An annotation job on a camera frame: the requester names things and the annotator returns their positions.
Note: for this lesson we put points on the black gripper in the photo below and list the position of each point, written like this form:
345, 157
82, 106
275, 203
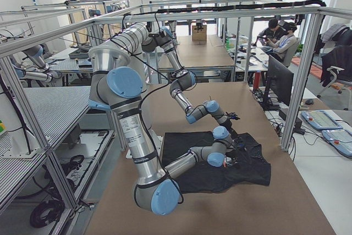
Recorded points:
230, 124
234, 147

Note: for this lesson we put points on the black t-shirt with print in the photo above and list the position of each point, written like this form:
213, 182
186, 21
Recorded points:
250, 166

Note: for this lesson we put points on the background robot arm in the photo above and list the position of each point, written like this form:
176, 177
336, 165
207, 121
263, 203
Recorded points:
43, 72

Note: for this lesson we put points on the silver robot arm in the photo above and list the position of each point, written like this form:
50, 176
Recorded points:
184, 79
117, 87

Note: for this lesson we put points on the red thermos bottle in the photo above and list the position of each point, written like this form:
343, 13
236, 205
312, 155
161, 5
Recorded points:
256, 81

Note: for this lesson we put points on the black Huawei monitor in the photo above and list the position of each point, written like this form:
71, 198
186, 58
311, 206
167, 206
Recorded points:
279, 79

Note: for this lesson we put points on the blue grey teach pendant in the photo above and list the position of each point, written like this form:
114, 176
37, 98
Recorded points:
320, 120

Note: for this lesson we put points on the cardboard box on far table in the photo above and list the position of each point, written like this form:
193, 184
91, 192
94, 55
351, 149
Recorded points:
199, 33

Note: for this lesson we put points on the person with VR headset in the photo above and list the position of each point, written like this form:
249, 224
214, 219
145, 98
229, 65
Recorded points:
279, 49

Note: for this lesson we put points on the person in dark jacket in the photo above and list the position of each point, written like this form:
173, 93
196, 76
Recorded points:
273, 32

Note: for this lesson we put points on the office chair with dark coat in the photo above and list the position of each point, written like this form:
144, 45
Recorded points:
336, 64

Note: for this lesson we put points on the aluminium overhead frame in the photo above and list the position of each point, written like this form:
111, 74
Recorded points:
17, 114

